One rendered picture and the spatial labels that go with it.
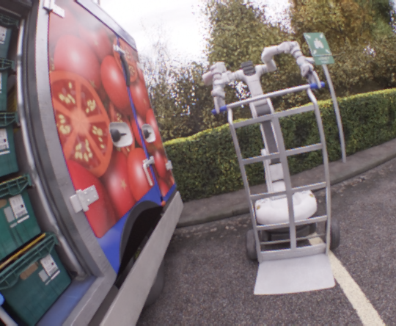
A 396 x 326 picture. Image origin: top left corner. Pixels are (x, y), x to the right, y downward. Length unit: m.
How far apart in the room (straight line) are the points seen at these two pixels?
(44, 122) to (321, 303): 1.67
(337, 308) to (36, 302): 1.47
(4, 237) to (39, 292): 0.25
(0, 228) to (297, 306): 1.50
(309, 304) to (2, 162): 1.69
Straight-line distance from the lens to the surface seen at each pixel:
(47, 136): 0.81
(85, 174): 0.89
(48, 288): 0.91
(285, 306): 1.30
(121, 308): 1.00
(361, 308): 1.32
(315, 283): 1.40
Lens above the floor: 1.11
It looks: 9 degrees down
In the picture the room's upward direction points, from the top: 16 degrees counter-clockwise
